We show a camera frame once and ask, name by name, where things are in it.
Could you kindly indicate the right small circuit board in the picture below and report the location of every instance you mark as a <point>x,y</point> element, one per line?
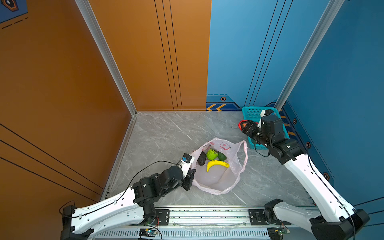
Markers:
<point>278,233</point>

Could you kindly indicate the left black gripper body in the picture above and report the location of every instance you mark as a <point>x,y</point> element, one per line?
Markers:
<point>185,182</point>

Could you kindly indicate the left green circuit board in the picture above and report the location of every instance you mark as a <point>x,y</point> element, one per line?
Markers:
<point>148,234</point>

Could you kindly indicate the aluminium corner post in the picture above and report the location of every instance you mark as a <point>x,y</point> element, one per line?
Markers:
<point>318,34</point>
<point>104,49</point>

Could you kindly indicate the green apple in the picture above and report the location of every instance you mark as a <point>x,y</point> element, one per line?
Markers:
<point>212,154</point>

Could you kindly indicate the aluminium front rail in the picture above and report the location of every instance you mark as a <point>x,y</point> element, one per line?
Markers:
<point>221,223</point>

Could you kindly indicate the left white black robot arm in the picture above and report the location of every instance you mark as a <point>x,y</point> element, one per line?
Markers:
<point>134,206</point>

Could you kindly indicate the left aluminium corner post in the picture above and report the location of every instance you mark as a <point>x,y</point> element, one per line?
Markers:
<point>104,49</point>

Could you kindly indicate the pink plastic bag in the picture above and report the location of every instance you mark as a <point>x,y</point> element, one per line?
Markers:
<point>220,180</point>

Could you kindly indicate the red apple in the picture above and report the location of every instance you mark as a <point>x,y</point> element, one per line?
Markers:
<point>242,124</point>

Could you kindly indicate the right aluminium corner post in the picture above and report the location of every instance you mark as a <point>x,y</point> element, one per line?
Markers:
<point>318,34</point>

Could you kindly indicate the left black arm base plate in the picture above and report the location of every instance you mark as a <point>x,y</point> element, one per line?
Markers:
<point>161,218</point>

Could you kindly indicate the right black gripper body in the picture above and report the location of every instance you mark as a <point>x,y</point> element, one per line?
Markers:
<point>253,131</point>

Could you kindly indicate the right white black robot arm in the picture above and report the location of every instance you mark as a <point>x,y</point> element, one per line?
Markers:
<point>336,218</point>

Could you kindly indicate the dark green avocado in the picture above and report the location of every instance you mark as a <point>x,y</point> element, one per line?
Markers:
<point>222,157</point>

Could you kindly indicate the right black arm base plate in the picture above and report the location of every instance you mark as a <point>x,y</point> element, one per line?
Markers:
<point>258,218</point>

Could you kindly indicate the teal plastic mesh basket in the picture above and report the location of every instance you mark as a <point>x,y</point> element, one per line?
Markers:
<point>254,114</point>

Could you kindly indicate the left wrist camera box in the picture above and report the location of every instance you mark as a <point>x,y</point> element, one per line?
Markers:
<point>185,163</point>

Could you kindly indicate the yellow mango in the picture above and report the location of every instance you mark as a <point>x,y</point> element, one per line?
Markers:
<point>216,163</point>

